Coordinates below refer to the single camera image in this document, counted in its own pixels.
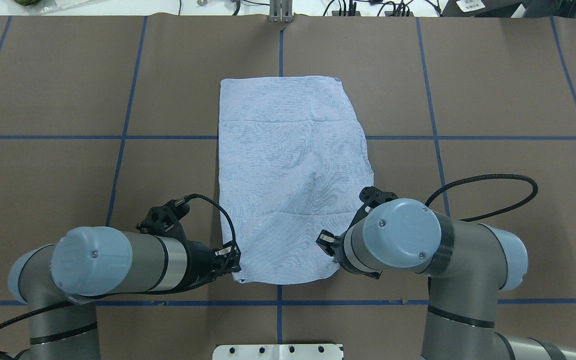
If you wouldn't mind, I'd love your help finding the green cloth bundle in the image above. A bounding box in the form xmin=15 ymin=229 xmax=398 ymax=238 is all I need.
xmin=14 ymin=0 xmax=41 ymax=7

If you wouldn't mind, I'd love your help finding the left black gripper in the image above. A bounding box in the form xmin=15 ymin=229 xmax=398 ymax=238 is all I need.
xmin=183 ymin=240 xmax=242 ymax=292

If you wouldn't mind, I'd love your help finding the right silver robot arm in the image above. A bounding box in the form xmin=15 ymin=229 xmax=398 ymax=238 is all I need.
xmin=316 ymin=192 xmax=576 ymax=360

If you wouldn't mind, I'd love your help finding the aluminium frame post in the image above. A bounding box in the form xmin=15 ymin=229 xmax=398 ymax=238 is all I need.
xmin=269 ymin=0 xmax=294 ymax=24

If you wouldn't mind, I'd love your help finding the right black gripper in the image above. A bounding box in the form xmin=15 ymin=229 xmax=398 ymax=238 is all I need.
xmin=316 ymin=228 xmax=382 ymax=280

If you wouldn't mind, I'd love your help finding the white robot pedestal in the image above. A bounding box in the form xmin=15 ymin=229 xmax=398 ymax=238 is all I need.
xmin=212 ymin=343 xmax=345 ymax=360

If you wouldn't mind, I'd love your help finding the clear plastic bag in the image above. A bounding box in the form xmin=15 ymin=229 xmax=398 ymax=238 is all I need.
xmin=34 ymin=0 xmax=94 ymax=14

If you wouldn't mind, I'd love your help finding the black machine with label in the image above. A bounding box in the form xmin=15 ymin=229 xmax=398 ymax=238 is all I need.
xmin=439 ymin=0 xmax=576 ymax=19

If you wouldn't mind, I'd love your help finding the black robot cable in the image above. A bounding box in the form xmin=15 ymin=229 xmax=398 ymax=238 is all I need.
xmin=424 ymin=173 xmax=539 ymax=223

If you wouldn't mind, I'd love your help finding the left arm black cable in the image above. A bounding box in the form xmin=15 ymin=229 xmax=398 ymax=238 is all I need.
xmin=0 ymin=193 xmax=239 ymax=360

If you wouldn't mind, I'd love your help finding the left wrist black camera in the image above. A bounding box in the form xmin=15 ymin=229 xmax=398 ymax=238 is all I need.
xmin=135 ymin=199 xmax=191 ymax=240

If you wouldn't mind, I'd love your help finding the light blue striped shirt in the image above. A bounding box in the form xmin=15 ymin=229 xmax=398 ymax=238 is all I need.
xmin=218 ymin=75 xmax=374 ymax=286

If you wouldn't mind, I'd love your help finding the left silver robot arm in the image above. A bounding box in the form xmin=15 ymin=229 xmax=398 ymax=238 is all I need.
xmin=0 ymin=227 xmax=242 ymax=360

